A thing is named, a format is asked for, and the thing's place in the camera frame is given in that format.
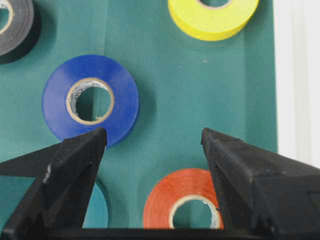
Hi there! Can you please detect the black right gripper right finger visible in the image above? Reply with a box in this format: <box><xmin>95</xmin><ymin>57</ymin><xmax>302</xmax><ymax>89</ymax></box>
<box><xmin>201</xmin><ymin>128</ymin><xmax>320</xmax><ymax>240</ymax></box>

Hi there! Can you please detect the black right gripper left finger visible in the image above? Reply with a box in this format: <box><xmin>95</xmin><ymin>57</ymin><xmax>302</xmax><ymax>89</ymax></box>
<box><xmin>0</xmin><ymin>127</ymin><xmax>107</xmax><ymax>240</ymax></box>

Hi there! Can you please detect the red tape roll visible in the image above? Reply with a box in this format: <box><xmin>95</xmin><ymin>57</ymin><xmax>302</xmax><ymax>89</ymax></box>
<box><xmin>143</xmin><ymin>168</ymin><xmax>224</xmax><ymax>229</ymax></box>

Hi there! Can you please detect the blue tape roll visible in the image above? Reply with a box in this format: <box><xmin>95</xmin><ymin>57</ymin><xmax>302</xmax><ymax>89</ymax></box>
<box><xmin>42</xmin><ymin>54</ymin><xmax>140</xmax><ymax>147</ymax></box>

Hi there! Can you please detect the yellow tape roll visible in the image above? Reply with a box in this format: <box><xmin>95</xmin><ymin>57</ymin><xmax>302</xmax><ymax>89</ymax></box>
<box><xmin>167</xmin><ymin>0</ymin><xmax>259</xmax><ymax>42</ymax></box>

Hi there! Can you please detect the green tape roll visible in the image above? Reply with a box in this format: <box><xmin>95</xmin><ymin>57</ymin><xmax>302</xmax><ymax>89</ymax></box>
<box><xmin>82</xmin><ymin>180</ymin><xmax>111</xmax><ymax>229</ymax></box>

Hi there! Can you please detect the white plastic case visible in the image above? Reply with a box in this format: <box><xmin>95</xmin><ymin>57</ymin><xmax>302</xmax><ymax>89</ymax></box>
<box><xmin>273</xmin><ymin>0</ymin><xmax>320</xmax><ymax>167</ymax></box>

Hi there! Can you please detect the black tape roll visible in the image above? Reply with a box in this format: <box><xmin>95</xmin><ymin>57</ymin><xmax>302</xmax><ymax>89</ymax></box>
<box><xmin>0</xmin><ymin>0</ymin><xmax>42</xmax><ymax>64</ymax></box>

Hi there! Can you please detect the green table cloth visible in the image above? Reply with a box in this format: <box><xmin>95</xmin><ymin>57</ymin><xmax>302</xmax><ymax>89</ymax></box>
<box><xmin>0</xmin><ymin>0</ymin><xmax>277</xmax><ymax>228</ymax></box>

